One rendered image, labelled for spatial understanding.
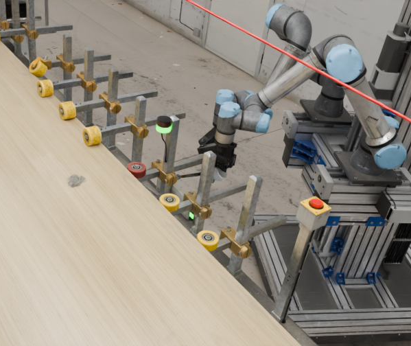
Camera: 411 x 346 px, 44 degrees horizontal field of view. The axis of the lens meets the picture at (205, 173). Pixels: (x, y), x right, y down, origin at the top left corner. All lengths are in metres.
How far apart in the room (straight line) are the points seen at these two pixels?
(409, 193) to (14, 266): 1.60
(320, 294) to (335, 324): 0.21
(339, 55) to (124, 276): 1.02
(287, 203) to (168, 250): 2.01
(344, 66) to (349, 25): 2.89
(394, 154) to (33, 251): 1.33
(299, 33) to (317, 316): 1.35
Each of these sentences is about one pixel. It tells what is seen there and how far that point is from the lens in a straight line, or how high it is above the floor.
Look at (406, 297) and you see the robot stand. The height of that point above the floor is 0.21.
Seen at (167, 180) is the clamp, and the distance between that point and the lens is 2.22.
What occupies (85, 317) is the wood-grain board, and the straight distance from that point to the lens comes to 1.60.
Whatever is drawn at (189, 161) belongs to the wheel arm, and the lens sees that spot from 2.35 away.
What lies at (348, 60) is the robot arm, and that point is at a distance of 1.84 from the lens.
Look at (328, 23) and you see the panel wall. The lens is 4.86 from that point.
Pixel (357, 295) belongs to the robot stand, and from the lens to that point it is 2.90.
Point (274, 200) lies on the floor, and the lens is 3.71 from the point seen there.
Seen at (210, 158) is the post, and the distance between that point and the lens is 1.95.
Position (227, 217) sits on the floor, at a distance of 3.45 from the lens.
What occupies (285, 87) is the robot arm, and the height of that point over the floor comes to 1.35.
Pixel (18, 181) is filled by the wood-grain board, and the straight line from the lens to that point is 2.11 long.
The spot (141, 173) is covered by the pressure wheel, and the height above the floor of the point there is 0.90.
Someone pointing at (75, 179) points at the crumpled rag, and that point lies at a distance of 2.09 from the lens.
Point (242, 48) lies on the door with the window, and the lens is 5.64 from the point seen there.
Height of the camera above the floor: 2.13
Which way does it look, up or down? 34 degrees down
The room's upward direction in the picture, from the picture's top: 10 degrees clockwise
